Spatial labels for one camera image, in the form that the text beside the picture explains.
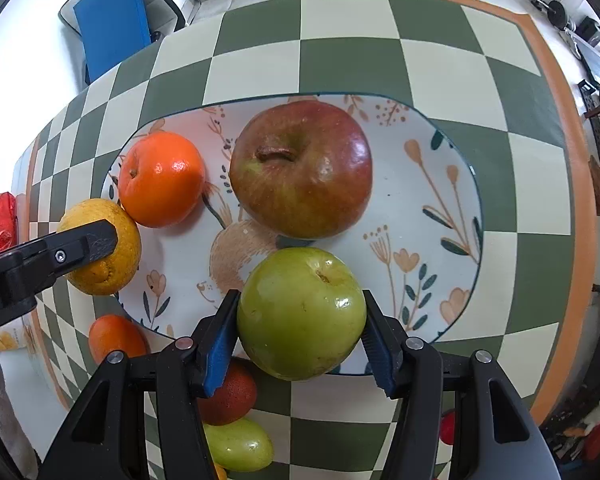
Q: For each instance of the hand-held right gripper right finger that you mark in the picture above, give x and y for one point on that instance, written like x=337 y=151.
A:
x=381 y=357

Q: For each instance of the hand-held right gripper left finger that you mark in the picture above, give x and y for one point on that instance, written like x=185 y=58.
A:
x=219 y=355

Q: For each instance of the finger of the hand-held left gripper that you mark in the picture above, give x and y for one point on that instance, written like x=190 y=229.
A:
x=80 y=247

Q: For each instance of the yellow lemon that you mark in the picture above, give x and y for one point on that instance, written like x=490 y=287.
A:
x=126 y=266

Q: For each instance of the green apple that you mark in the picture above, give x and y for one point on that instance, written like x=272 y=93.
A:
x=300 y=315

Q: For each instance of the floral ceramic plate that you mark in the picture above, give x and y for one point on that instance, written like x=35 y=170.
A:
x=430 y=185

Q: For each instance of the dark red fruit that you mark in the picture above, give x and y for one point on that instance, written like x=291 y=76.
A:
x=236 y=396

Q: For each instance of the yellow snack packet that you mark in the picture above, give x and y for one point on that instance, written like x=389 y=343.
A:
x=2 y=342

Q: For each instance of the oval green fruit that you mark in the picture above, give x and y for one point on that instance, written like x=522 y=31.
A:
x=240 y=445

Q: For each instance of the small red fruit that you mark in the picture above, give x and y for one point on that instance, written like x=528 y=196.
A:
x=447 y=427

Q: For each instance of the orange mandarin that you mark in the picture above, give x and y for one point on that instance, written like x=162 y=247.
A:
x=115 y=337
x=162 y=180

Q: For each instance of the grey cloth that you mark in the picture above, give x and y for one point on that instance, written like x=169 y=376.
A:
x=0 y=410

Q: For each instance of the large red apple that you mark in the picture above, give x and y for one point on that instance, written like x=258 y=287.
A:
x=300 y=175

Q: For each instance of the green checkered tablecloth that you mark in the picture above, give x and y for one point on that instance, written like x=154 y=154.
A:
x=350 y=65

